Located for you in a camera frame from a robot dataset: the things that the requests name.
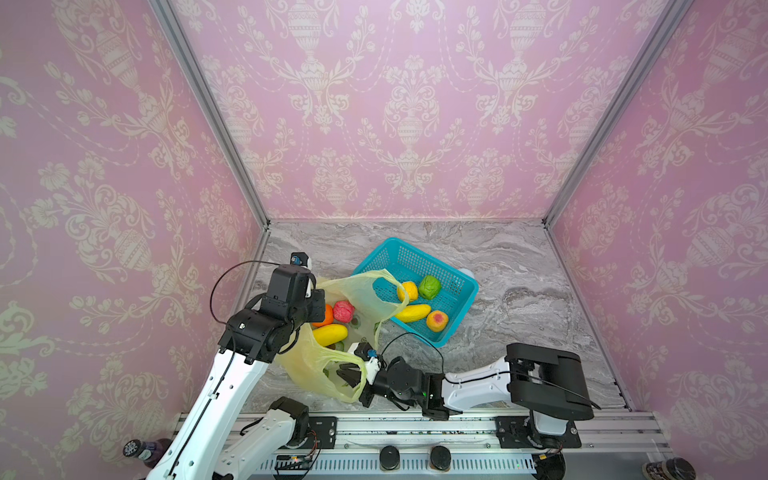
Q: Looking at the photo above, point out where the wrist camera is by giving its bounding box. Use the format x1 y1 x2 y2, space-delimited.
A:
290 252 312 271
354 342 386 385

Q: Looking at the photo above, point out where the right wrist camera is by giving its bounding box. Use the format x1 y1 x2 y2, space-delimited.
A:
354 342 386 385

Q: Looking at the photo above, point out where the green fruit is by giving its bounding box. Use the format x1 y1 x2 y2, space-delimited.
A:
418 275 442 300

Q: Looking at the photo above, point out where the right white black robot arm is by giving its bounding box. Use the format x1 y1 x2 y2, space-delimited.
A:
337 342 600 451

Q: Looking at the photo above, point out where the teal plastic basket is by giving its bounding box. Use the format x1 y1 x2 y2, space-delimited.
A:
354 237 479 348

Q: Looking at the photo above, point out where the orange yellow fruit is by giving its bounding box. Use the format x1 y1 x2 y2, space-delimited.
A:
426 310 449 333

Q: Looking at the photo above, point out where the left black round knob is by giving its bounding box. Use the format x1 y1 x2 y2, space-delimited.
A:
379 445 401 472

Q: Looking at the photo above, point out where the right black round knob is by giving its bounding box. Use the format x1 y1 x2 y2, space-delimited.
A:
429 445 452 472

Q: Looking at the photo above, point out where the yellow plastic bag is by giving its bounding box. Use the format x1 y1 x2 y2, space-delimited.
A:
276 270 406 403

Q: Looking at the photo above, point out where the purple plastic bottle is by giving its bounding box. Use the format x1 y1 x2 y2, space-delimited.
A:
122 438 172 469

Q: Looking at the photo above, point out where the yellow lemon fruit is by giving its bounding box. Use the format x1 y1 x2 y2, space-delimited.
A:
397 281 419 303

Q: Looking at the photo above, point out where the yellow mango fruit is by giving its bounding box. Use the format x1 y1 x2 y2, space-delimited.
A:
313 324 349 347
395 304 432 323

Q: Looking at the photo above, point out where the red fruit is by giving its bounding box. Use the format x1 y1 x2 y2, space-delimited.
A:
332 300 356 324

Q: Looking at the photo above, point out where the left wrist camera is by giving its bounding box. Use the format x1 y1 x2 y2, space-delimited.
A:
290 252 312 271

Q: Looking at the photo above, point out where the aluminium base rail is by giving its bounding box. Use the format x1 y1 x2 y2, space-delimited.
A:
249 408 673 479

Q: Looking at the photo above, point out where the dark jar bottom right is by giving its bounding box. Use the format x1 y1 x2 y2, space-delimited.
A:
641 457 697 480

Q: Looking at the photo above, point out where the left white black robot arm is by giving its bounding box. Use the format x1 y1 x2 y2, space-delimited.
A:
148 252 325 479

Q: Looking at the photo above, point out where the black round knob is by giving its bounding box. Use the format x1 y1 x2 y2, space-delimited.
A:
379 445 401 472
429 445 452 472

